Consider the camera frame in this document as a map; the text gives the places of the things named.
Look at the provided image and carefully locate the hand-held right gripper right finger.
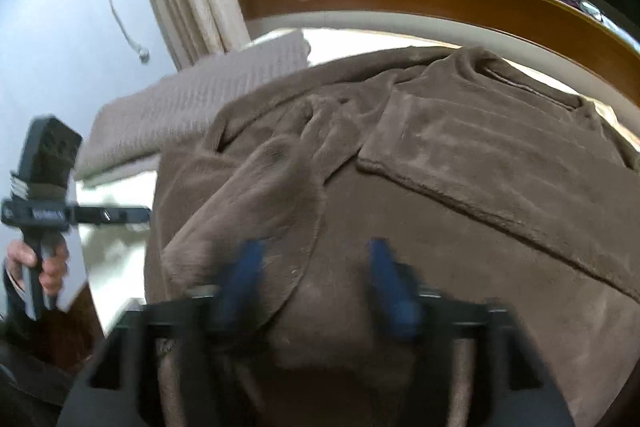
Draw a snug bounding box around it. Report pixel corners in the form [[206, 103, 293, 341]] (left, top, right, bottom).
[[367, 237, 576, 427]]

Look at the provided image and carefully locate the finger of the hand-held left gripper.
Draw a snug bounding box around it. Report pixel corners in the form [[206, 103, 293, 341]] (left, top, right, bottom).
[[75, 205, 151, 228]]

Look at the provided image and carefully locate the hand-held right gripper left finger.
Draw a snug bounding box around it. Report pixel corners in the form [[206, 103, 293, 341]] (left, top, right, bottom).
[[57, 239, 271, 427]]

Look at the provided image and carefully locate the brown fleece garment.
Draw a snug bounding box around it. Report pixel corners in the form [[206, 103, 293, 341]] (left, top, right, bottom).
[[142, 47, 640, 427]]

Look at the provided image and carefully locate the person's left hand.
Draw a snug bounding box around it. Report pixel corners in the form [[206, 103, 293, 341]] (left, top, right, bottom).
[[5, 239, 69, 298]]

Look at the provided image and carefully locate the white bed sheet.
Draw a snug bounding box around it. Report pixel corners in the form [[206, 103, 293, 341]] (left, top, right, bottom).
[[75, 27, 640, 343]]

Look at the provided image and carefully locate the grey folded towel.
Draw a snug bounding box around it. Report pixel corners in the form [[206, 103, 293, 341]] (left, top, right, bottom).
[[75, 29, 311, 180]]

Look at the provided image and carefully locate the person's dark clothing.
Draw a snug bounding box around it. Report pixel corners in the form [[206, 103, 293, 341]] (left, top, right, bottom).
[[0, 307, 76, 427]]

